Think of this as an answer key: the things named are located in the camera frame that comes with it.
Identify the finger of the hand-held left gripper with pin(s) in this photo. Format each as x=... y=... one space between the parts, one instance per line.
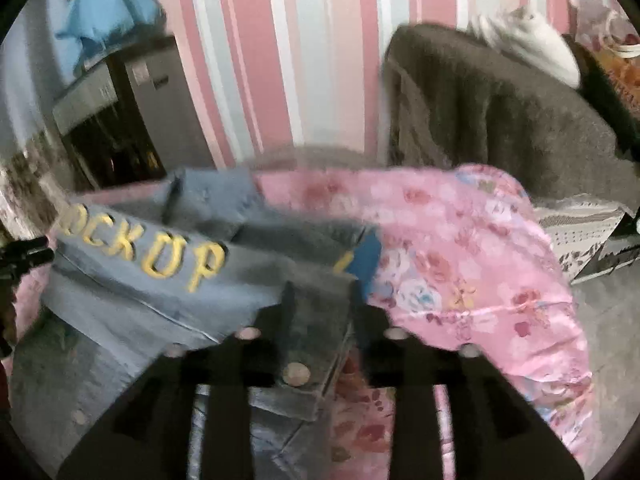
x=25 y=256

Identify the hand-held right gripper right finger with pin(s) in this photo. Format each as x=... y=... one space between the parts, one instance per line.
x=372 y=340

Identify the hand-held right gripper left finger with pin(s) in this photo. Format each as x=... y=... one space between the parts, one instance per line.
x=272 y=340

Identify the blue denim jacket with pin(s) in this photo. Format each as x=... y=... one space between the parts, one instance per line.
x=150 y=300

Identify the pink floral bed sheet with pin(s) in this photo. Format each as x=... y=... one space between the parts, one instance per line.
x=450 y=270

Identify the silver black water dispenser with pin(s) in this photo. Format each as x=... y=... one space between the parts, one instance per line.
x=150 y=110

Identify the grey patterned cloth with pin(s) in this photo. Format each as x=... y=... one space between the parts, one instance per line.
x=575 y=230

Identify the brown blanket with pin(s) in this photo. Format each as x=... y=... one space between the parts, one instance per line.
x=475 y=110

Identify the blue cloth cover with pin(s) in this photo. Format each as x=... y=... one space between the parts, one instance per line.
x=110 y=15

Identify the black garment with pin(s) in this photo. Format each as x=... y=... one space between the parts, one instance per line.
x=600 y=100

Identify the white cloth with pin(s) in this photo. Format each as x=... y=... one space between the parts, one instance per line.
x=530 y=40

